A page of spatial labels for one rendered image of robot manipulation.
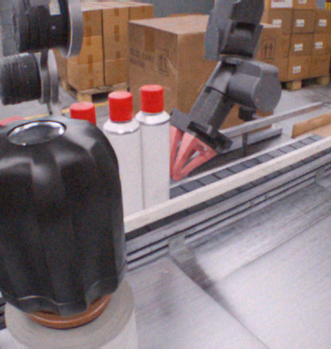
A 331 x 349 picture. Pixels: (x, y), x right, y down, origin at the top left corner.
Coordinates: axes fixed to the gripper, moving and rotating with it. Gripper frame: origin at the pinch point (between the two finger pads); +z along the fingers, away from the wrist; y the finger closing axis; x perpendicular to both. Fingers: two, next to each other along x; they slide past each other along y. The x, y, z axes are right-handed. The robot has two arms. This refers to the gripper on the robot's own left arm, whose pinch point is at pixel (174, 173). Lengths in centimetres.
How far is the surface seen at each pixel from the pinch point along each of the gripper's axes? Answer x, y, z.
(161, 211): -2.6, 4.4, 5.6
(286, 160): 20.1, 4.6, -12.7
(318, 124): 53, -12, -31
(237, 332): -4.3, 26.5, 11.0
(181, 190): 6.2, -2.4, 2.2
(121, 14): 125, -291, -89
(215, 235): 10.0, 6.4, 5.6
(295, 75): 289, -206, -139
